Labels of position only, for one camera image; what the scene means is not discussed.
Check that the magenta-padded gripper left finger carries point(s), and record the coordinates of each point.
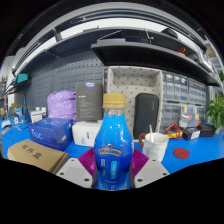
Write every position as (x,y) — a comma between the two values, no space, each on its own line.
(75,170)

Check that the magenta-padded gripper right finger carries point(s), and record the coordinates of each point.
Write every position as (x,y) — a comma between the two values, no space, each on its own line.
(150,170)

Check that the blue drink bottle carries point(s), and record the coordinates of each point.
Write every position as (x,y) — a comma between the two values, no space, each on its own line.
(113,140)

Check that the white ribbed cup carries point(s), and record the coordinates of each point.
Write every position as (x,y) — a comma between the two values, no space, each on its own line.
(156,148)

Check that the flat round red coaster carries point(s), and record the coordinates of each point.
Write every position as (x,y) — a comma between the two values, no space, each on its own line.
(181,153)

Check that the small white box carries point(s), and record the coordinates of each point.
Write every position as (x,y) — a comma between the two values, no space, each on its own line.
(85,133)

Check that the metal spoon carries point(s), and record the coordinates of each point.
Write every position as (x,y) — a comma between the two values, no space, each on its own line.
(151,131)

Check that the brown cardboard box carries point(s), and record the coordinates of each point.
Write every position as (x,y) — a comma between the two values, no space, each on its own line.
(36,155)

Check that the blue carton box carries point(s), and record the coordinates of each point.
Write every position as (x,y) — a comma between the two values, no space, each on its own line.
(50,133)

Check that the black box with white label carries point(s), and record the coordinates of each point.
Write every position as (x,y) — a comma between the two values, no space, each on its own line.
(190,133)

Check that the black zip case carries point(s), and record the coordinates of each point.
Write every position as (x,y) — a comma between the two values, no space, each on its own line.
(146,115)

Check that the tiny white carton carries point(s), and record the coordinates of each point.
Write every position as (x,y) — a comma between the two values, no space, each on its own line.
(36,116)

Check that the purple plastic bag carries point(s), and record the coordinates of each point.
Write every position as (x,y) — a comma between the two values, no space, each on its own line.
(61,105)

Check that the clear organizer with coloured parts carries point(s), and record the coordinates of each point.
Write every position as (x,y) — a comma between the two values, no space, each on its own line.
(190,116)

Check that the dark grey upright box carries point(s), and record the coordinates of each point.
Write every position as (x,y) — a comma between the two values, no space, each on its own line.
(88,103)

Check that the flat black case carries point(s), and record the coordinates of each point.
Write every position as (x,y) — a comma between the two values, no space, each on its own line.
(207,130)

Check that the grey small-parts drawer cabinet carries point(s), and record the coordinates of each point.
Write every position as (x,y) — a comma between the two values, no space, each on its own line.
(181,90)

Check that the green potted plant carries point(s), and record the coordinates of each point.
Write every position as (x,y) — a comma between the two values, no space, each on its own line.
(216,111)

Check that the beige dotted storage tray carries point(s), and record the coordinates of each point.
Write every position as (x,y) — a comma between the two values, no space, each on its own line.
(133,81)

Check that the black overhead shelf unit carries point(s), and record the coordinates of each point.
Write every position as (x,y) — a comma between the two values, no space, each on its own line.
(133,53)

